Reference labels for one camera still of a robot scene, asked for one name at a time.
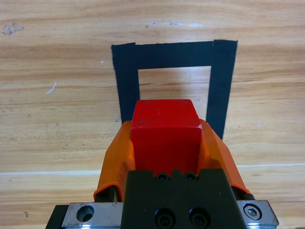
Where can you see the red wooden cube block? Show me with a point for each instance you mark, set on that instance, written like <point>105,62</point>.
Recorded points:
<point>166,138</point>

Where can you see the black tape square outline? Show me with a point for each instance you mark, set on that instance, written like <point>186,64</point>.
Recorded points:
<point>126,71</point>

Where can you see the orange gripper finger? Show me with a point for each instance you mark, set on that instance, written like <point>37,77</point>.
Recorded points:
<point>219,157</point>
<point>116,157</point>

